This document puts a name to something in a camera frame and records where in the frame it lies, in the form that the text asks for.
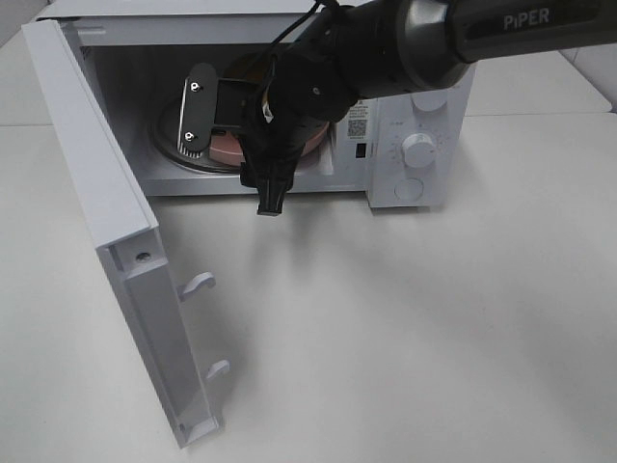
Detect pink plate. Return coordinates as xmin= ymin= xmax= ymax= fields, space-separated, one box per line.
xmin=208 ymin=124 xmax=329 ymax=168

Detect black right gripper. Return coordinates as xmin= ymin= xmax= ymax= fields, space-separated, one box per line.
xmin=239 ymin=95 xmax=318 ymax=216

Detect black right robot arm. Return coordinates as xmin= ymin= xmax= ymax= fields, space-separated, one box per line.
xmin=240 ymin=1 xmax=616 ymax=216

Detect burger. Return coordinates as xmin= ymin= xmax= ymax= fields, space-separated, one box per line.
xmin=223 ymin=53 xmax=269 ymax=83

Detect white microwave oven body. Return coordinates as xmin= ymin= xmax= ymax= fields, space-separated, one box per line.
xmin=24 ymin=1 xmax=474 ymax=217

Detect glass microwave turntable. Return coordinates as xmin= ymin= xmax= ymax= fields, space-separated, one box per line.
xmin=151 ymin=95 xmax=334 ymax=176

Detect white microwave knob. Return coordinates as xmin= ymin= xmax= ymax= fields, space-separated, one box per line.
xmin=411 ymin=91 xmax=447 ymax=112
xmin=401 ymin=133 xmax=438 ymax=169

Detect white microwave door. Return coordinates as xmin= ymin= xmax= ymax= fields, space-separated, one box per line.
xmin=22 ymin=19 xmax=229 ymax=448

